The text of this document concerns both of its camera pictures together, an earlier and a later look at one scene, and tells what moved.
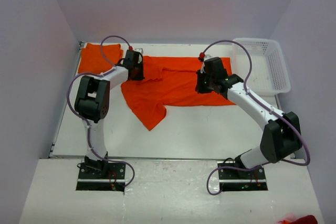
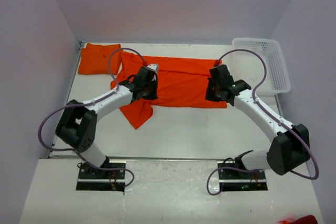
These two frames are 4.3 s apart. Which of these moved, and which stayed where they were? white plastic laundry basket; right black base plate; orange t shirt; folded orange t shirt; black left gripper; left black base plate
Moved: orange t shirt; black left gripper
Stayed: folded orange t shirt; right black base plate; left black base plate; white plastic laundry basket
